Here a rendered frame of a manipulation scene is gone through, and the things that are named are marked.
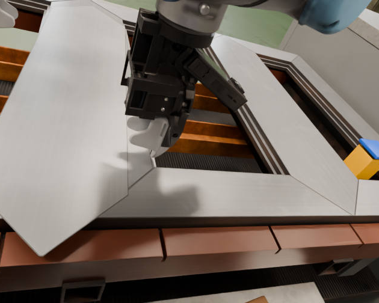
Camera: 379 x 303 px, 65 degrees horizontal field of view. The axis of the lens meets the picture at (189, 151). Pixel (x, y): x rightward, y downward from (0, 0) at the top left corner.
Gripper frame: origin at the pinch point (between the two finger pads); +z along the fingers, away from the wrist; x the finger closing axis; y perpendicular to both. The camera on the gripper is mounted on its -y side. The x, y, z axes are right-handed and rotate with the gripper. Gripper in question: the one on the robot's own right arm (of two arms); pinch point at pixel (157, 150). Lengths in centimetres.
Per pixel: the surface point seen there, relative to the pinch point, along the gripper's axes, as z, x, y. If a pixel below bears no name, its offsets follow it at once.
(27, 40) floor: 85, -199, 42
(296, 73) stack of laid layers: 2, -47, -58
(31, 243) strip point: 0.6, 15.1, 16.0
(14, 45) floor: 85, -188, 49
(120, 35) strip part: 0.7, -41.9, 2.5
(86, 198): 0.6, 9.2, 10.6
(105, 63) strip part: 0.7, -26.3, 6.8
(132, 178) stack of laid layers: 0.8, 5.4, 4.4
